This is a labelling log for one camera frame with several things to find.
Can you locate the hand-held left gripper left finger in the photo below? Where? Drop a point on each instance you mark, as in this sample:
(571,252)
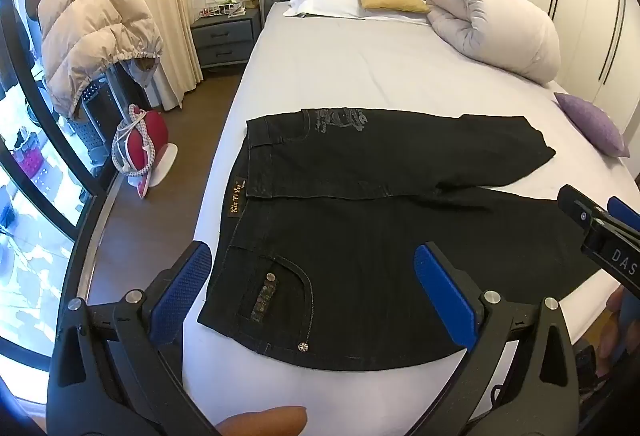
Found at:
(182,281)

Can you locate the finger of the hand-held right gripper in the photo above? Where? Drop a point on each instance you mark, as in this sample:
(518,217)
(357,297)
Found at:
(624,212)
(575,206)

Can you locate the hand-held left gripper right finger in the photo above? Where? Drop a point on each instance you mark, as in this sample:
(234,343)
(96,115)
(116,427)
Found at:
(445,296)

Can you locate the black denim pants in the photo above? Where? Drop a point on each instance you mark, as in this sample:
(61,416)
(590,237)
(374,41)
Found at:
(375,241)

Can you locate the person's right hand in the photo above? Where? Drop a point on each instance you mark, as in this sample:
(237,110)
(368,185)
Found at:
(619,326)

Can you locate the purple cushion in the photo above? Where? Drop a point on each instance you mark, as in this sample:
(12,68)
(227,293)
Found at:
(592,123)

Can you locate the red steam iron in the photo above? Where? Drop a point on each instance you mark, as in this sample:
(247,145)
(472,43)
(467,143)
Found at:
(147,135)

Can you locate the grey metal chair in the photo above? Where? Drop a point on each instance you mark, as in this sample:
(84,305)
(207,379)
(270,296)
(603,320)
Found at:
(97,115)

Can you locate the white folded duvet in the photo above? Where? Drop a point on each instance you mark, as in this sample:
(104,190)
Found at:
(500,20)

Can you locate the grey nightstand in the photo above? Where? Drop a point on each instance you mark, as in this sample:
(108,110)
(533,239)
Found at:
(225,38)

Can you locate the bed with white sheet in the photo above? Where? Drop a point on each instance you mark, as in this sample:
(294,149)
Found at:
(340,65)

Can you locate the beige puffer jacket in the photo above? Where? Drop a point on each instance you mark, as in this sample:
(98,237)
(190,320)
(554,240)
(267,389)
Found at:
(90,25)

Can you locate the white pillow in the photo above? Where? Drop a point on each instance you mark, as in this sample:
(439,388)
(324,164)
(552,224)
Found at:
(325,1)

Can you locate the black window frame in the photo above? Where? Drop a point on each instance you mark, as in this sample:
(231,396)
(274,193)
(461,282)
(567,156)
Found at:
(45,115)

